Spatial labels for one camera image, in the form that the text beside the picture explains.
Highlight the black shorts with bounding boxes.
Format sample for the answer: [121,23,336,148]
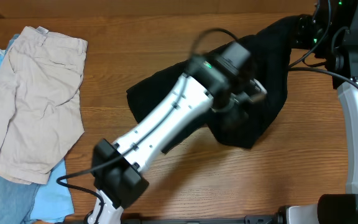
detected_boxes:
[126,14,304,155]

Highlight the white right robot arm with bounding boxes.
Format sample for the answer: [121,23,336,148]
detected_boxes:
[270,0,358,224]

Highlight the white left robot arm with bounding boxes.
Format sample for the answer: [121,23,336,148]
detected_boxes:
[84,42,267,223]

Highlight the beige khaki shorts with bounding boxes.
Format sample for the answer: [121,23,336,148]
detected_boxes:
[0,26,88,184]

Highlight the light blue shirt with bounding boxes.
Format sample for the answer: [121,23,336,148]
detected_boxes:
[0,34,74,223]

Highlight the blue denim jeans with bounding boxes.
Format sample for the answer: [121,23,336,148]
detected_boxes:
[0,177,39,224]

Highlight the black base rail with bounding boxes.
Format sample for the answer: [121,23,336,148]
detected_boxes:
[57,214,281,224]

